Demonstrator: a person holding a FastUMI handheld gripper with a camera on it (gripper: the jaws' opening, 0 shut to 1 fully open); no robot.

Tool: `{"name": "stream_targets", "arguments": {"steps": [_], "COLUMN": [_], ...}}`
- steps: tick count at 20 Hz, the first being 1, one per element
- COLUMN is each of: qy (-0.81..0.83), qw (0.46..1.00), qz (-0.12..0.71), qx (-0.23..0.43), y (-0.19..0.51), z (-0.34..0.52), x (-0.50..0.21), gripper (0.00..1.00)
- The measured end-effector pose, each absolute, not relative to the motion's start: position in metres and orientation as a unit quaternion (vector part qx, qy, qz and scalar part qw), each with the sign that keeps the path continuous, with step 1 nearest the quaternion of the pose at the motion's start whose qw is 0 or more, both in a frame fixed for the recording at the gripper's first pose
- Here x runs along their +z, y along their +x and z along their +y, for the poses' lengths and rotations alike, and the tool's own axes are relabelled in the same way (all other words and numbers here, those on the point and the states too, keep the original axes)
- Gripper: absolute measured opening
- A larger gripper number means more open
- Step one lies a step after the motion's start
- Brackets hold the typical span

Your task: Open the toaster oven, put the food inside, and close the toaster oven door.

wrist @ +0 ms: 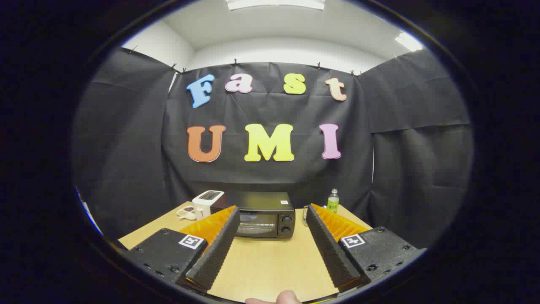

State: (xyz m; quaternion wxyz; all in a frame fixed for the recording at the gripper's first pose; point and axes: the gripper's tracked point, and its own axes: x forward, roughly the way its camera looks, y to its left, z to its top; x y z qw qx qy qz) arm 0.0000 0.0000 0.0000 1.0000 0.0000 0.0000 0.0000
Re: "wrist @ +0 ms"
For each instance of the white pop-up toaster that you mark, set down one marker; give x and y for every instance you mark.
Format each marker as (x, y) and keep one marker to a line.
(206, 198)

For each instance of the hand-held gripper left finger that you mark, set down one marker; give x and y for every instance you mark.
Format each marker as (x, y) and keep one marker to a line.
(215, 253)

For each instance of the small ceiling light panel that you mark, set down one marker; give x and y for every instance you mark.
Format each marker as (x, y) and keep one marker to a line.
(408, 42)

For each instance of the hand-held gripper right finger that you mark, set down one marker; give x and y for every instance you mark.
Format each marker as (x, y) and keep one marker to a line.
(331, 253)

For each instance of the small white dish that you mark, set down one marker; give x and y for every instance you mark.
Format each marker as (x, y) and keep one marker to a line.
(186, 213)

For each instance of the long ceiling light panel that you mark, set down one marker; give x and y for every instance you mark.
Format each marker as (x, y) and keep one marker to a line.
(274, 3)

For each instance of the clear utensil holder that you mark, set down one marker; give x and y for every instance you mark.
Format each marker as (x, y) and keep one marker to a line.
(304, 214)

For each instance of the black toaster oven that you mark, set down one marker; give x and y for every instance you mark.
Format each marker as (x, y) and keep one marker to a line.
(263, 202)

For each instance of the green label drink bottle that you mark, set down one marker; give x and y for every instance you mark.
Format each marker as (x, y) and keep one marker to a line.
(333, 203)

